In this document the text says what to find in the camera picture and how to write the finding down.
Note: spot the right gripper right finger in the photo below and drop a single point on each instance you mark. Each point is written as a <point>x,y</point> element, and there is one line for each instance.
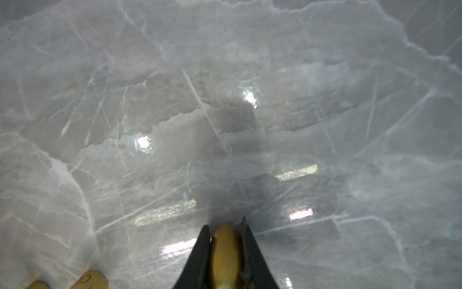
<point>255,273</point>

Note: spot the gold lipstick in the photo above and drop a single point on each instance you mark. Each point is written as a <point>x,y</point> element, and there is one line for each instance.
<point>91,279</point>
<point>225,261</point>

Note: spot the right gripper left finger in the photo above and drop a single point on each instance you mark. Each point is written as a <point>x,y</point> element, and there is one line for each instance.
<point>194,273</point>

